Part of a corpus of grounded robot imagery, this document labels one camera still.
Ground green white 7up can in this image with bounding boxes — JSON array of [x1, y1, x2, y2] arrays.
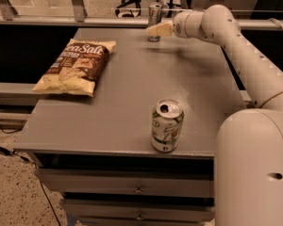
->
[[150, 99, 184, 153]]

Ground top grey drawer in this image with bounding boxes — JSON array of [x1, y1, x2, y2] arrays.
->
[[35, 169, 214, 198]]

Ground sea salt chips bag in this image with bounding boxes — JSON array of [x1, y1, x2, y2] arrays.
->
[[33, 39, 116, 97]]

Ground grey drawer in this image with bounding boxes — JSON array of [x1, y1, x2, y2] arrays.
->
[[35, 169, 214, 198], [60, 199, 214, 222]]

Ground grey drawer cabinet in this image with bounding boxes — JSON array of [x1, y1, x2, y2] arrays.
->
[[15, 28, 244, 226]]

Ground silver redbull can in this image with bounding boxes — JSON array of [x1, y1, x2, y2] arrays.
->
[[147, 2, 163, 43]]

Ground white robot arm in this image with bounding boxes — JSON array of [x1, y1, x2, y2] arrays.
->
[[148, 5, 283, 226]]

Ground metal railing frame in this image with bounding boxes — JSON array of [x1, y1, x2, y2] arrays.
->
[[0, 0, 283, 31]]

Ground black office chair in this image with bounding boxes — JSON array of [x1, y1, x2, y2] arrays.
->
[[115, 0, 141, 18]]

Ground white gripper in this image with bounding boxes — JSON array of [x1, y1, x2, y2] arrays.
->
[[147, 10, 205, 39]]

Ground black floor cable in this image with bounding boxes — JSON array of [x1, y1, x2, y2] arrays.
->
[[0, 141, 62, 226]]

